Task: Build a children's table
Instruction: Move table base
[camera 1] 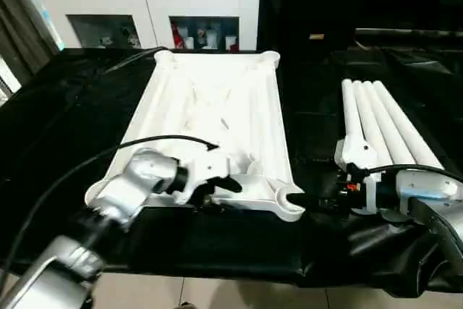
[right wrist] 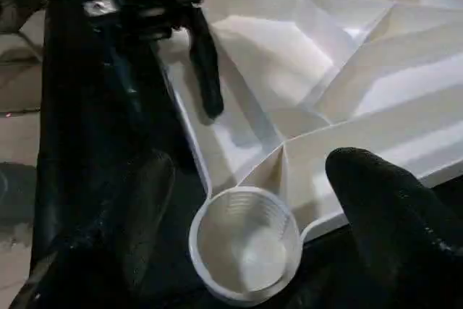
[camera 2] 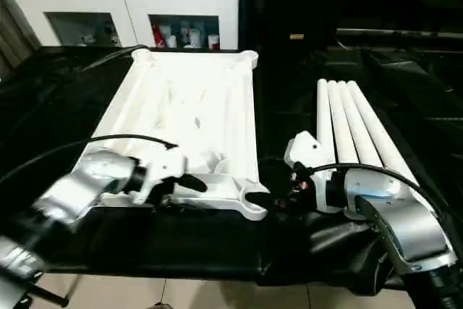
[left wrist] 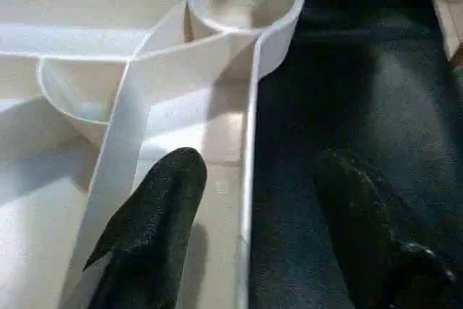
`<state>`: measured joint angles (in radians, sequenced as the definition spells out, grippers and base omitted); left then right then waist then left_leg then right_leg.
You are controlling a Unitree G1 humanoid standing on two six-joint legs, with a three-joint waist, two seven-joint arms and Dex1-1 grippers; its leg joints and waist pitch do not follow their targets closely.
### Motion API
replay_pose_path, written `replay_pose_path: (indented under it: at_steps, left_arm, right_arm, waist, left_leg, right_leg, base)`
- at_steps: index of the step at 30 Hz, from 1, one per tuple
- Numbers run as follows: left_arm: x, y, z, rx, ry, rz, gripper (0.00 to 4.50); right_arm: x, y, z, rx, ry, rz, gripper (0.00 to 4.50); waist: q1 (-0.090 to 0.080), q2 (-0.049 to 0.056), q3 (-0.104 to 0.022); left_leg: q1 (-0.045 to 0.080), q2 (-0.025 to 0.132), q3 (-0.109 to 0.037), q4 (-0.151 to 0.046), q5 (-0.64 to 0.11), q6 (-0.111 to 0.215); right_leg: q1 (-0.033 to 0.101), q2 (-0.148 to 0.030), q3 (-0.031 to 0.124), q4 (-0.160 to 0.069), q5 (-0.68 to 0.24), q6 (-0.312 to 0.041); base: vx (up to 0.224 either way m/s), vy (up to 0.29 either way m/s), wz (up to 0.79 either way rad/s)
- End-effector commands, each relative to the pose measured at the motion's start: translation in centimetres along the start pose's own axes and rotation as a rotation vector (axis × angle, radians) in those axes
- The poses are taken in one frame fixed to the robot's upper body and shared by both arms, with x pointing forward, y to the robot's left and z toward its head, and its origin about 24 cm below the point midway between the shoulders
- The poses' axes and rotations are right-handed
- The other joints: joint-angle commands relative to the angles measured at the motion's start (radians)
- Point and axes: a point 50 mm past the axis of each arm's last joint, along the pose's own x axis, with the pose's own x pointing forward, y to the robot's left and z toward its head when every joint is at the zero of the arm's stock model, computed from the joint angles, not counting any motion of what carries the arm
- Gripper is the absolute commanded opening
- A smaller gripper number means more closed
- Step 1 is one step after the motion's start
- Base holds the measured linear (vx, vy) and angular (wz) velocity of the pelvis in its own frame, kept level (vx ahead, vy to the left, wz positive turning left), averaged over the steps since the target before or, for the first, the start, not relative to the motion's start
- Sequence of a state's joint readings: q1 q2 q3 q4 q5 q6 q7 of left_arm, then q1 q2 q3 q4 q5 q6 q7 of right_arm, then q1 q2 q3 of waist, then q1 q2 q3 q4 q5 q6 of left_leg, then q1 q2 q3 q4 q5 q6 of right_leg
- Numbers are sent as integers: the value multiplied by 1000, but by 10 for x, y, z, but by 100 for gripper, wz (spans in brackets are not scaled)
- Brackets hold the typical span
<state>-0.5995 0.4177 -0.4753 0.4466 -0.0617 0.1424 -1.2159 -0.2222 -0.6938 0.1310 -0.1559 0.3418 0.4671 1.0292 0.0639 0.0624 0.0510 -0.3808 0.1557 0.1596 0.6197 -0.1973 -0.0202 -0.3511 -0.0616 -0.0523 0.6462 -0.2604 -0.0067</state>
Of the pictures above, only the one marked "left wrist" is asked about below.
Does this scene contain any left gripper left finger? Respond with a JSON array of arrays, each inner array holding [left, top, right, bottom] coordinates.
[[82, 147, 208, 309]]

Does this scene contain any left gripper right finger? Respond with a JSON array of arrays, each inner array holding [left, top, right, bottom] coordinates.
[[313, 148, 463, 309]]

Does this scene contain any white plastic table top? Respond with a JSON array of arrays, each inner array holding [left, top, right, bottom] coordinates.
[[0, 0, 305, 309]]

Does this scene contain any black mat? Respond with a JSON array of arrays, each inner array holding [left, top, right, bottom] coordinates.
[[248, 0, 463, 309]]

